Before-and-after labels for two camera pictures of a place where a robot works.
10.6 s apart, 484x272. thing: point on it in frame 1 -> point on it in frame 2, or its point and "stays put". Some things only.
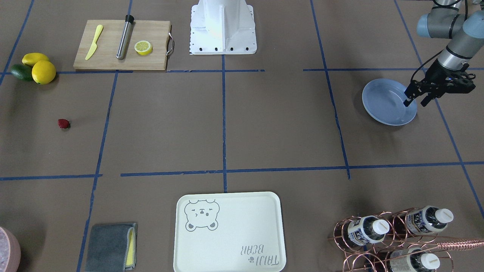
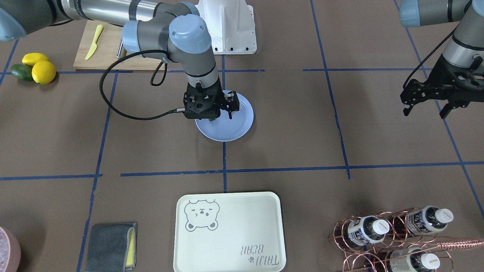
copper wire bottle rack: (401, 242) stays put
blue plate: (383, 99) -> (223, 129)
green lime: (23, 72) stays put
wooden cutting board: (157, 32) stays put
